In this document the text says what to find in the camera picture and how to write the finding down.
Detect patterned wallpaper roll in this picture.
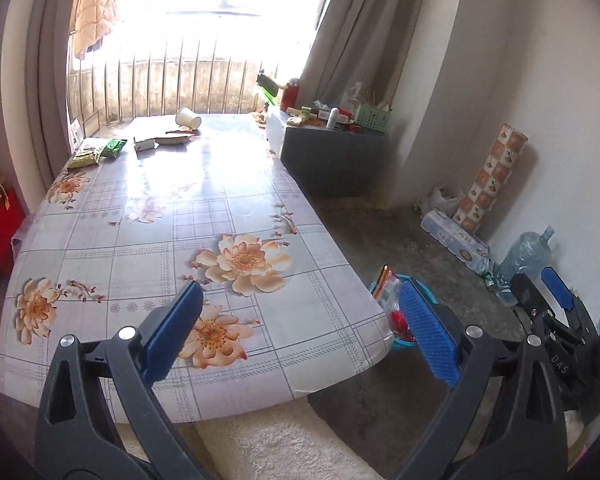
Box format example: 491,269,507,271
452,122,529,233

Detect green plastic basket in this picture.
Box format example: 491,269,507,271
354,105,393,133

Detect hanging beige jacket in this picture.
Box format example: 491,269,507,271
72,0,121,61

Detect red gift bag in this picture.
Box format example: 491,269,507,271
0,182,27,276

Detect blue plastic basket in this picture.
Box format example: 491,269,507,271
370,272,441,352

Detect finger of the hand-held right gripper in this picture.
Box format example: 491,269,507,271
510,272,600,411
541,266,600,361

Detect metal window railing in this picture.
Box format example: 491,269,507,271
67,50,306,128

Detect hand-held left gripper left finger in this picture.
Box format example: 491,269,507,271
35,280,216,480

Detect beige curtain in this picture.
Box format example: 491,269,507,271
2,0,88,211
300,0,468,111

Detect white and blue package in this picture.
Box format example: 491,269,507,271
421,210,491,273

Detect large clear water jug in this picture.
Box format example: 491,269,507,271
492,226,556,306

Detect clear zip bag red packaging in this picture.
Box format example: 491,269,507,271
372,266,417,343

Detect flat beige snack packet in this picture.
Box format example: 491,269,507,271
155,129,196,146

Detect red bottle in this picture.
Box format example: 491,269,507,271
280,79,301,112

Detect yellow-green packet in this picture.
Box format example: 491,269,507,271
67,147,106,169

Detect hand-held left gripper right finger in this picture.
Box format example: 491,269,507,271
395,279,568,480

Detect grey cabinet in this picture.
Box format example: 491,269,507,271
280,120,406,198

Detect white paper cup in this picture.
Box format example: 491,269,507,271
175,107,202,131

